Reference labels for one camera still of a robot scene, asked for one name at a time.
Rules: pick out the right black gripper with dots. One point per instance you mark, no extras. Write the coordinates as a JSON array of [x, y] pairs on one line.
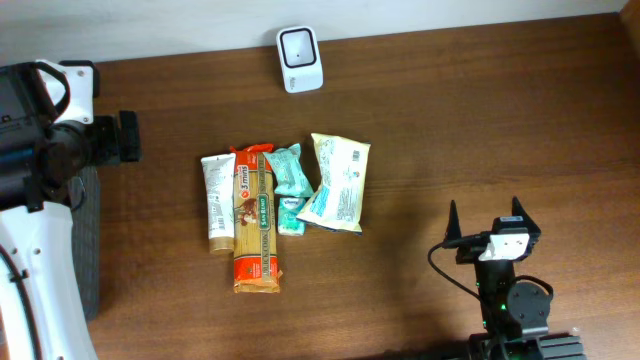
[[470, 245]]

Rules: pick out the yellow white wipes pack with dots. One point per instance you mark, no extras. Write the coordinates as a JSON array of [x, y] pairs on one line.
[[337, 203]]

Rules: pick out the small teal tissue pack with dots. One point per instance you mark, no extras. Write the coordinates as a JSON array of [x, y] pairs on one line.
[[288, 224]]

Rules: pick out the teal snack pouch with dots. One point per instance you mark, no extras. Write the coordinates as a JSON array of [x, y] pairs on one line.
[[290, 177]]

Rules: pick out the orange spaghetti packet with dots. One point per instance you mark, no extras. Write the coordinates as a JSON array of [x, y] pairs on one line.
[[256, 266]]

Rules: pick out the white cream tube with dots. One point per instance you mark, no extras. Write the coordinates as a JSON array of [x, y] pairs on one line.
[[218, 174]]

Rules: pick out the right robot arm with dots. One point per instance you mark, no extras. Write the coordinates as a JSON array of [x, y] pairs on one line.
[[514, 308]]

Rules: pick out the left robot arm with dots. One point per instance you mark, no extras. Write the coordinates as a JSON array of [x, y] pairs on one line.
[[50, 138]]

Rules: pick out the white barcode scanner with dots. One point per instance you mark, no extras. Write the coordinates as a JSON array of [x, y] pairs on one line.
[[300, 59]]

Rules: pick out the grey plastic mesh basket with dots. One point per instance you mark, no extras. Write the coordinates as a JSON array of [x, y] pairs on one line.
[[85, 240]]

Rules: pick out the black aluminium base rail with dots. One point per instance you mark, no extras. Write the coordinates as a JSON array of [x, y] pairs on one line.
[[552, 347]]

